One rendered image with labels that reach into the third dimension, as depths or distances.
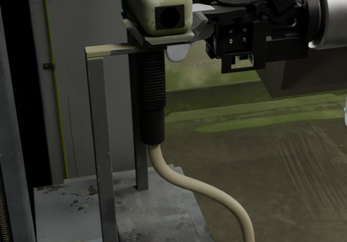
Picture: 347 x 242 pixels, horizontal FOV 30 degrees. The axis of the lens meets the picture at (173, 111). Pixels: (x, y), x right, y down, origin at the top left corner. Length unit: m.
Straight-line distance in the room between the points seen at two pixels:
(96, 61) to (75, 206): 0.35
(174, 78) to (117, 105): 1.48
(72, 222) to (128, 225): 0.08
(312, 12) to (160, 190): 0.35
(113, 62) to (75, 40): 0.09
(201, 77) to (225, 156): 0.44
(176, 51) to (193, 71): 2.06
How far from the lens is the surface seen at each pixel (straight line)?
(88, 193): 0.95
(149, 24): 0.60
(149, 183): 0.95
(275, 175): 2.39
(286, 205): 2.24
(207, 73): 2.78
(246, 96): 2.84
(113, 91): 1.27
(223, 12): 0.69
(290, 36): 0.77
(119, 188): 0.94
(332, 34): 0.76
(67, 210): 0.92
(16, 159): 0.74
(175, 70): 2.76
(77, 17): 1.20
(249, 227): 0.89
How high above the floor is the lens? 1.31
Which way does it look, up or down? 27 degrees down
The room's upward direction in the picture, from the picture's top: 2 degrees counter-clockwise
